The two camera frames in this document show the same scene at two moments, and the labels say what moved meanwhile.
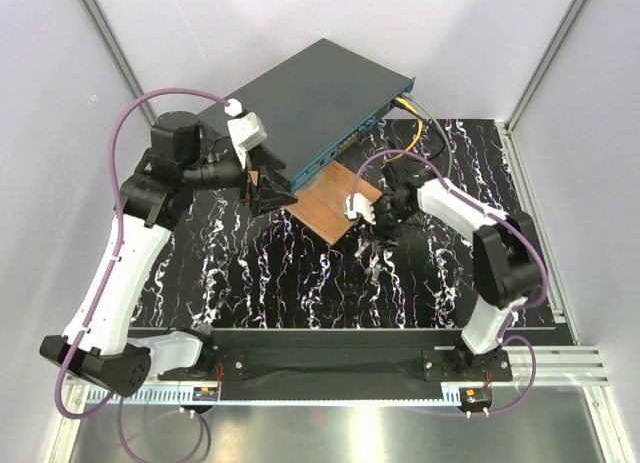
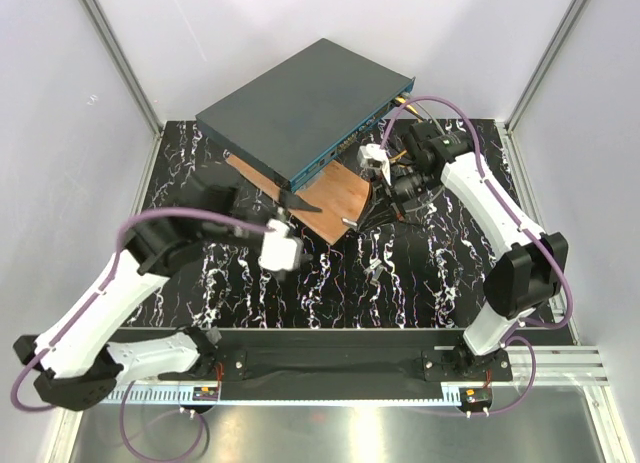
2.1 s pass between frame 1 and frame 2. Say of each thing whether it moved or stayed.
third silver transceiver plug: stayed
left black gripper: moved
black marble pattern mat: stayed
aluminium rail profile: stayed
